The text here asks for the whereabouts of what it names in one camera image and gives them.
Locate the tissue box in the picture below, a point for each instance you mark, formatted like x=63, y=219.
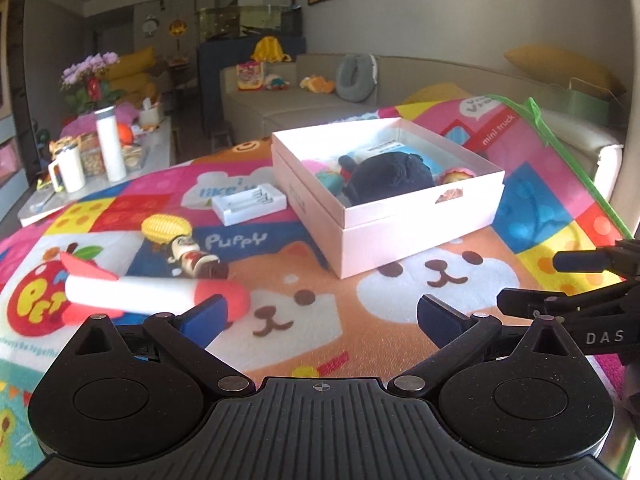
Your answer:
x=151, y=114

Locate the white red foam rocket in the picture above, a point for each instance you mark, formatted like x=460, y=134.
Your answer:
x=92, y=290

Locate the pink flower bouquet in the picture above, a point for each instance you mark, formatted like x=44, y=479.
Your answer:
x=85, y=86

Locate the yellow cushion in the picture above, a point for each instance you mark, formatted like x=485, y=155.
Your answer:
x=566, y=69

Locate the beige sofa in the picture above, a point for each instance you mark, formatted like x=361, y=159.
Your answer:
x=256, y=114

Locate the colourful toy package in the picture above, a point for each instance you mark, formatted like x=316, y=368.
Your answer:
x=250, y=76

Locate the yellow corn toy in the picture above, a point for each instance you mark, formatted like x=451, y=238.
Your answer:
x=162, y=229

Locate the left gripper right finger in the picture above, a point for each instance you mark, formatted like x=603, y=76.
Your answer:
x=461, y=340

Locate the white battery charger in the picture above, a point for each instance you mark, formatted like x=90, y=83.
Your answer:
x=249, y=205

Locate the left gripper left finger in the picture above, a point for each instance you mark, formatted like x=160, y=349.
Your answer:
x=184, y=338

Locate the mickey mouse figurine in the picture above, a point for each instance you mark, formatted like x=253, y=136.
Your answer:
x=192, y=260

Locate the pink pig toy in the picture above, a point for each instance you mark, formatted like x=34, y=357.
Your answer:
x=315, y=167

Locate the snack jar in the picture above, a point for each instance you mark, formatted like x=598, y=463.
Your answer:
x=91, y=154

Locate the colourful cartoon play mat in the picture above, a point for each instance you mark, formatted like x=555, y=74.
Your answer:
x=304, y=321

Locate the orange plush toy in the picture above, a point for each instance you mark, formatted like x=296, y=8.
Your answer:
x=317, y=84

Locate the white tall thermos bottle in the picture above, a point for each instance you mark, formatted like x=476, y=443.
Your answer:
x=106, y=127

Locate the blue white tissue pack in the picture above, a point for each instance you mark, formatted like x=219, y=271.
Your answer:
x=361, y=154

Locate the yellow jacket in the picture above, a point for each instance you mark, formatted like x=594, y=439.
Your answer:
x=269, y=50

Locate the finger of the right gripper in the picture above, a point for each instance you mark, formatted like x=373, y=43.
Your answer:
x=614, y=299
x=616, y=260

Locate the white mug with handle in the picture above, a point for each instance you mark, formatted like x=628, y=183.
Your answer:
x=66, y=172

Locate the white coffee table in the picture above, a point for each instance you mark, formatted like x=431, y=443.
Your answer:
x=158, y=154

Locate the teal carrot toy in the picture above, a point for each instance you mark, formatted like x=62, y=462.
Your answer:
x=332, y=181

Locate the glass fish tank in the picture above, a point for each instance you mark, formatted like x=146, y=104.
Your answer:
x=234, y=19

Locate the round pink pudding badge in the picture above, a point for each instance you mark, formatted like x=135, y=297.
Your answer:
x=452, y=175

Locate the black plush toy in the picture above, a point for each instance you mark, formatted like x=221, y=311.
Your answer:
x=384, y=176

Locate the pink cardboard box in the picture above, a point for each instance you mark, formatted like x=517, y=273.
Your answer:
x=358, y=238

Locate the grey neck pillow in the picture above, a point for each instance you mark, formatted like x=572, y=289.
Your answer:
x=356, y=77

